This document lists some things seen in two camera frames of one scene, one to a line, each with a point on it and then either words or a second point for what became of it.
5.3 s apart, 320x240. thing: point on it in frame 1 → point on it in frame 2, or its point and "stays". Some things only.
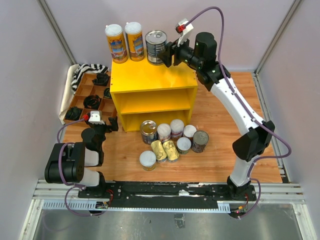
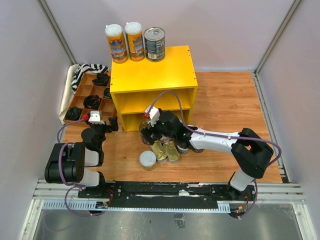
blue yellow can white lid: [135, 40] stays
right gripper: [171, 49] → [147, 134]
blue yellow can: [116, 43] stays
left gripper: [113, 122] stays
